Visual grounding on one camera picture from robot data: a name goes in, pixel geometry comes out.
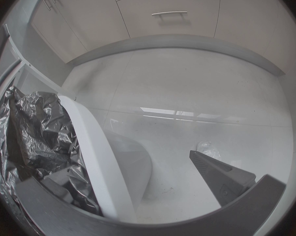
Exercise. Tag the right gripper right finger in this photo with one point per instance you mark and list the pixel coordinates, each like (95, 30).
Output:
(219, 178)

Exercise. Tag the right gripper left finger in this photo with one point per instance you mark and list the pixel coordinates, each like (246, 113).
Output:
(58, 187)

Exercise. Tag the black plastic bag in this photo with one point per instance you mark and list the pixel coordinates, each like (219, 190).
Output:
(32, 131)

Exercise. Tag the white trash bin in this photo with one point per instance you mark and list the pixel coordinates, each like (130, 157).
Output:
(96, 144)

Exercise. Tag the crumpled clear wrapper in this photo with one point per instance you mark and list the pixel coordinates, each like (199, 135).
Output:
(207, 147)

